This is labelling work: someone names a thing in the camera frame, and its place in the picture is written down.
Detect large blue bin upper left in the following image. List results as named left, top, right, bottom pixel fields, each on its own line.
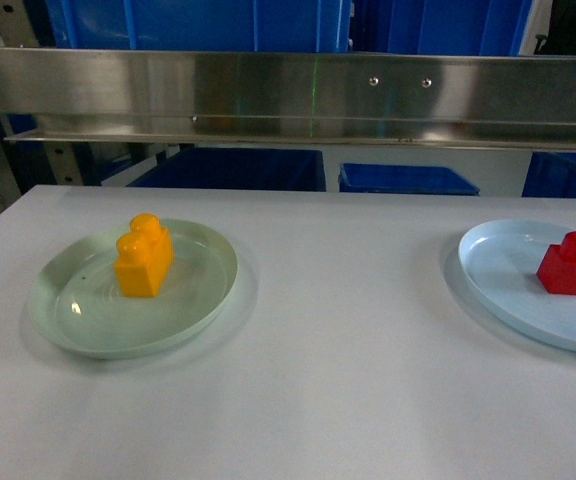
left=47, top=0, right=351, bottom=53

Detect large blue bin upper right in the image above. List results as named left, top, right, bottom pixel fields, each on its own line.
left=350, top=0, right=532, bottom=56

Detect blue bin lower left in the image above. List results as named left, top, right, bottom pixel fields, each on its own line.
left=130, top=147, right=326, bottom=192

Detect blue bin lower right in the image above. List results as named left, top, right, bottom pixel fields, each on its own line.
left=522, top=152, right=576, bottom=199

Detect pale green plastic plate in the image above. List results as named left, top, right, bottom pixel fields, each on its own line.
left=27, top=218, right=239, bottom=359

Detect blue bin lower middle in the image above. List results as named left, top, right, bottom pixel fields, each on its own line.
left=338, top=163, right=480, bottom=196

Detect red one-stud toy block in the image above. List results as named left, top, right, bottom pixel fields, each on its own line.
left=536, top=231, right=576, bottom=296

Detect stainless steel shelf rail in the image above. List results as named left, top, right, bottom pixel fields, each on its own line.
left=0, top=48, right=576, bottom=152

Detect large blue bin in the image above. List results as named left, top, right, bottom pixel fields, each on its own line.
left=47, top=0, right=351, bottom=53
left=350, top=0, right=532, bottom=56

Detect yellow two-stud toy block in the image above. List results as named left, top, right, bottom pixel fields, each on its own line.
left=114, top=213, right=174, bottom=298

